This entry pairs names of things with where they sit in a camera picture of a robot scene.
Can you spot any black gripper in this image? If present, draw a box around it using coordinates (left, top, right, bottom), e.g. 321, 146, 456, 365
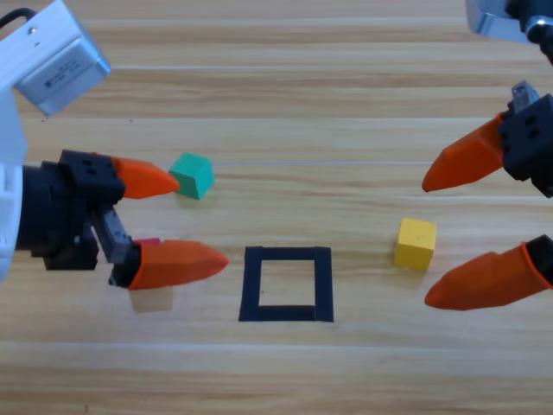
421, 80, 553, 200
16, 149, 230, 291

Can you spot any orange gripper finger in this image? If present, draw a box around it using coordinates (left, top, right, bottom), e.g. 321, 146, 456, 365
423, 234, 553, 311

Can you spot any black tape square outline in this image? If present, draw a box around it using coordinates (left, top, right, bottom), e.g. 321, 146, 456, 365
238, 246, 334, 323

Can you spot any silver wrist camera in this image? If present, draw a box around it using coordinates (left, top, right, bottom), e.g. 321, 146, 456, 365
14, 36, 111, 117
465, 0, 535, 44

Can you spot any yellow cube block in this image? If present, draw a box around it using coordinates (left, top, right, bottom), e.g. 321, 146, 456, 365
393, 218, 437, 271

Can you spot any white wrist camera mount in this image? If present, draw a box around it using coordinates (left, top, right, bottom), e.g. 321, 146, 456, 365
0, 0, 90, 286

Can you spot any green cube block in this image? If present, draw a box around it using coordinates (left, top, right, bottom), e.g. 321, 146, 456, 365
168, 151, 215, 201

